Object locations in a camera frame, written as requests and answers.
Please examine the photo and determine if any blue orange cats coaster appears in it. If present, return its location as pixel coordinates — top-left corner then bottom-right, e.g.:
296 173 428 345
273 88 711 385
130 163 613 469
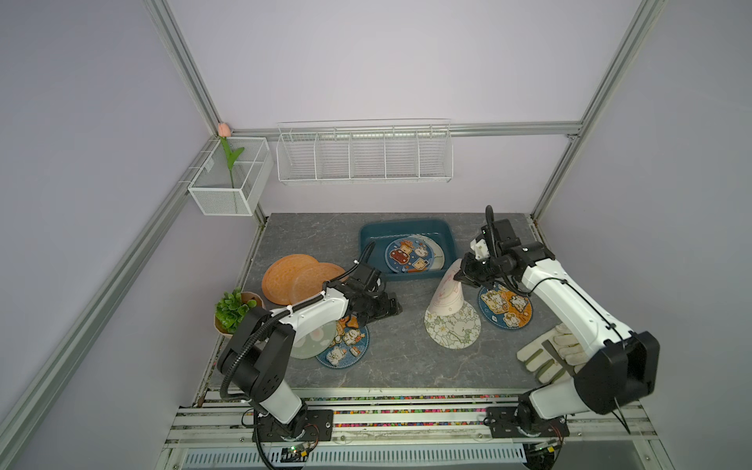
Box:
478 285 534 331

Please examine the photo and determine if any teal plastic storage box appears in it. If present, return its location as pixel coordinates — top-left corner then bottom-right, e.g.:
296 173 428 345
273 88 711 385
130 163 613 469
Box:
360 219 458 281

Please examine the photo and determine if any blue orange animals coaster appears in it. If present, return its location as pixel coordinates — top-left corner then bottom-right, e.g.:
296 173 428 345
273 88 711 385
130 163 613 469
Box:
315 316 370 369

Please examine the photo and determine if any blue toast characters coaster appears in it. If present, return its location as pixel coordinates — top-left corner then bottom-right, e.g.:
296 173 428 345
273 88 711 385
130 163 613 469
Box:
384 236 433 274

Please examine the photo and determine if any cream alpaca coaster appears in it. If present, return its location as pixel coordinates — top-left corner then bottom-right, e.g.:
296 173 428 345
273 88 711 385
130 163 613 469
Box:
420 235 446 271

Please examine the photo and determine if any pink white bunny coaster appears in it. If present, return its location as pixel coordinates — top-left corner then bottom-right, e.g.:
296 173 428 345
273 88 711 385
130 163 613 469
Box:
426 258 464 316

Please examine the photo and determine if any pale green bunny coaster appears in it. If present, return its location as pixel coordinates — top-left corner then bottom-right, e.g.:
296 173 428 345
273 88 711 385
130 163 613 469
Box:
291 322 337 360

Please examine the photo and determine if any white green floral coaster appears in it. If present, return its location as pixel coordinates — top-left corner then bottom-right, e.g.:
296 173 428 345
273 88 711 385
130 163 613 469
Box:
424 302 481 350

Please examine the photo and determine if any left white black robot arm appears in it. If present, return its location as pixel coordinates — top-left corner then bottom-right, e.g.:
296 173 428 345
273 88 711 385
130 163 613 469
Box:
217 262 403 439

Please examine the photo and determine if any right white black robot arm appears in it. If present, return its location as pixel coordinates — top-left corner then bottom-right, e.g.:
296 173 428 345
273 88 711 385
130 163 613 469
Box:
454 211 660 437

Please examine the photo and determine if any front orange cork coaster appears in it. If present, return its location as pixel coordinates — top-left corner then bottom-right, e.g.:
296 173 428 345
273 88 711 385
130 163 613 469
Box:
290 262 345 305

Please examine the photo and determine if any orange cork coaster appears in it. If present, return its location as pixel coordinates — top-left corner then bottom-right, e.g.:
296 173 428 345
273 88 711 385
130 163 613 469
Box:
290 262 345 305
262 254 318 305

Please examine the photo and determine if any back orange cork coaster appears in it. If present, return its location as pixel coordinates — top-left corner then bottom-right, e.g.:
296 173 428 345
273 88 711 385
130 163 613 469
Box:
262 254 318 305

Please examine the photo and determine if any white green work glove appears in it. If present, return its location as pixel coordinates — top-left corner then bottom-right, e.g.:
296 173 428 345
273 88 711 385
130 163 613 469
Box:
516 323 589 385

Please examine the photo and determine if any small potted green plant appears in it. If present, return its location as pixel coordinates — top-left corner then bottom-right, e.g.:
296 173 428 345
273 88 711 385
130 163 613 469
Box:
213 288 264 337

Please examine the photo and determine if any artificial pink tulip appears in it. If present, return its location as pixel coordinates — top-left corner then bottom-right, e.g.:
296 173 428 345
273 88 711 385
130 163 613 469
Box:
217 123 245 188

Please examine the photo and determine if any white wire wall rack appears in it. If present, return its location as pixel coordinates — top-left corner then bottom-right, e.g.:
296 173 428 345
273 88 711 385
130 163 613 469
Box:
276 119 454 184

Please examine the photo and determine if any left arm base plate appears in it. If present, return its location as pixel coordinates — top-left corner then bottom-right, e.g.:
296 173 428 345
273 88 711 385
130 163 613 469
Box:
255 407 334 443

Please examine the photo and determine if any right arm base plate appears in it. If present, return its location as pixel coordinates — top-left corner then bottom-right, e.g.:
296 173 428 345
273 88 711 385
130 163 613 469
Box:
483 405 570 439

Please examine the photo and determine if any white mesh wall basket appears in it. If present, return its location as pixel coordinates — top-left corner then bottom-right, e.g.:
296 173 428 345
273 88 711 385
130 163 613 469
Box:
188 137 274 217

